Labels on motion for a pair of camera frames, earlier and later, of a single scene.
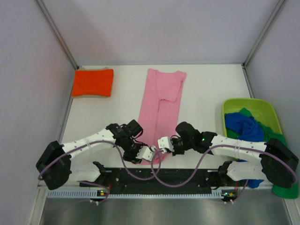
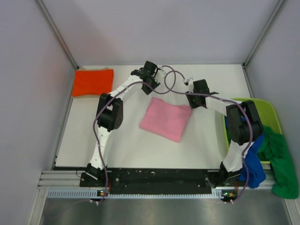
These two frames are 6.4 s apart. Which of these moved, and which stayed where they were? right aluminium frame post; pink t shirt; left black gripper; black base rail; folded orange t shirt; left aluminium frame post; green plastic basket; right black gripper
Moved: right black gripper; left black gripper; pink t shirt
Stayed: folded orange t shirt; right aluminium frame post; left aluminium frame post; green plastic basket; black base rail
